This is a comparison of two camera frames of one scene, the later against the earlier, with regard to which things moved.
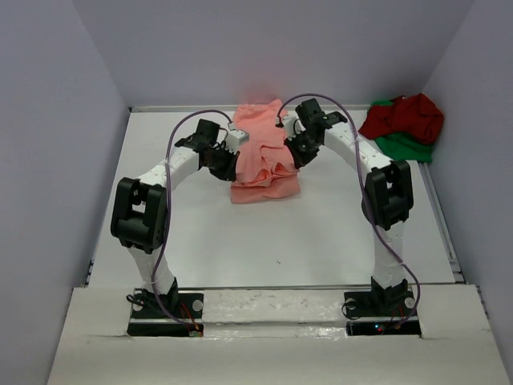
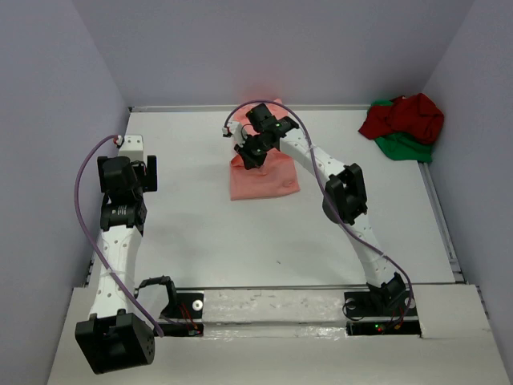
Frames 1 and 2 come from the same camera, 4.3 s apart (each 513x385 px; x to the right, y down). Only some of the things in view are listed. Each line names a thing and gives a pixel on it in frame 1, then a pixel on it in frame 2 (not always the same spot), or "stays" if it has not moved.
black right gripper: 300,159 -> 249,161
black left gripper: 228,172 -> 147,175
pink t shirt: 264,168 stays
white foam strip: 267,314 stays
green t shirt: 402,146 stays
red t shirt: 415,114 stays
